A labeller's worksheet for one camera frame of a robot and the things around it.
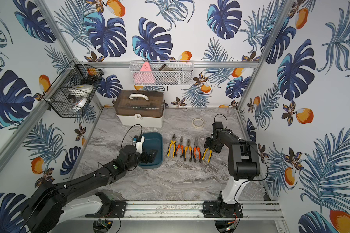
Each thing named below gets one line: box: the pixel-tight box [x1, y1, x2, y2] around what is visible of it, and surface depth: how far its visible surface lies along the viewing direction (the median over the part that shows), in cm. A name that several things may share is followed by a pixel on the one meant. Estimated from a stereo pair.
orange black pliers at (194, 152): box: [192, 140, 202, 163], surface depth 97 cm
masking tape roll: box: [192, 117, 205, 128], surface depth 114 cm
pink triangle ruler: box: [133, 61, 156, 85], surface depth 92 cm
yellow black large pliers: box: [183, 138, 193, 163], surface depth 97 cm
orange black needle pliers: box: [175, 135, 184, 158], surface depth 99 cm
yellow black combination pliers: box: [166, 133, 177, 158], surface depth 100 cm
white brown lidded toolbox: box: [113, 89, 165, 128], surface depth 100 cm
